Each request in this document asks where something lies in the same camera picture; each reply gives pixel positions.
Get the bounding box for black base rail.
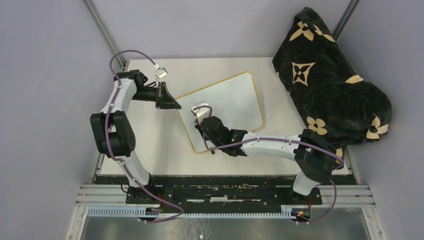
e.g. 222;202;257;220
94;174;357;218

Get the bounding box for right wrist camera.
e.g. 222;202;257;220
191;102;213;124

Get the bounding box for grey cable duct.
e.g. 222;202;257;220
86;206;312;220

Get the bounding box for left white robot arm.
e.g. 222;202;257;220
90;70;181;204

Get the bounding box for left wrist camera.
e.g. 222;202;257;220
154;67;168;81

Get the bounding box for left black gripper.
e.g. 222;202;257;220
132;82;182;111

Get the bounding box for left aluminium corner post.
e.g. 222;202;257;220
82;0;120;55

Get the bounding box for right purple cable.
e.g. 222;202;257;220
193;105;345;225

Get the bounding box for aluminium frame rails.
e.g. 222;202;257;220
65;184;387;240

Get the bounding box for black floral blanket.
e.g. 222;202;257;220
272;7;392;152

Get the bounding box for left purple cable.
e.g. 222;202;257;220
104;49;185;224

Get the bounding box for yellow framed whiteboard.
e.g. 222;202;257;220
176;71;264;154

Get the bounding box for aluminium corner post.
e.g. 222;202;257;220
332;0;361;41
82;0;120;55

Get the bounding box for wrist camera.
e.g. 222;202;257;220
154;67;168;81
191;102;213;124

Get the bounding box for right aluminium corner post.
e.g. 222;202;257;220
332;0;361;41

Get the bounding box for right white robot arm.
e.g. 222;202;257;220
194;116;344;204

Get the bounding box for purple cable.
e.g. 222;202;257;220
104;49;185;224
193;105;345;225

